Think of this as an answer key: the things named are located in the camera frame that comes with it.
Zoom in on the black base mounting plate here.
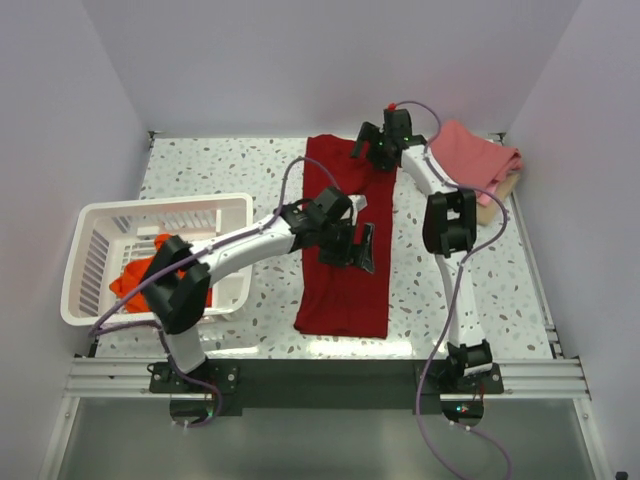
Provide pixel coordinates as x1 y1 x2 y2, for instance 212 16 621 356
147 358 505 420

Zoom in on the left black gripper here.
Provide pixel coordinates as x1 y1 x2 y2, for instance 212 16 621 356
317 220 374 274

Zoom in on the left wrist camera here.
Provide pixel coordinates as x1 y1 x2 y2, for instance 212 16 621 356
348 195 368 212

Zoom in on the aluminium extrusion rail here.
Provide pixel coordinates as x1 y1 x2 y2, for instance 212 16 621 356
64 357 591 400

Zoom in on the folded beige t-shirt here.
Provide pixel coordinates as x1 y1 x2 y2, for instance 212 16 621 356
476 173 521 226

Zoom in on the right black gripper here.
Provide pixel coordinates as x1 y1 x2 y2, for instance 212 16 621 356
348 121 395 172

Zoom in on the folded pink t-shirt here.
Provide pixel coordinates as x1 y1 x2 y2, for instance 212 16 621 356
430 120 524 194

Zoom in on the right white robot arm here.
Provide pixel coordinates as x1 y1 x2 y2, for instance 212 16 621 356
351 104 493 393

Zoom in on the orange t-shirt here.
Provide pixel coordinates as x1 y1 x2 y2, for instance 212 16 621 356
109 234 213 314

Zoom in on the white plastic laundry basket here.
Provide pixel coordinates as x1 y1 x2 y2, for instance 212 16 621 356
60 193 254 327

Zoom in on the dark red t-shirt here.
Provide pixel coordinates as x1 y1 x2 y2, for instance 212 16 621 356
294 134 396 339

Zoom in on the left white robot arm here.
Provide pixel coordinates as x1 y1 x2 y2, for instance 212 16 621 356
140 186 375 392

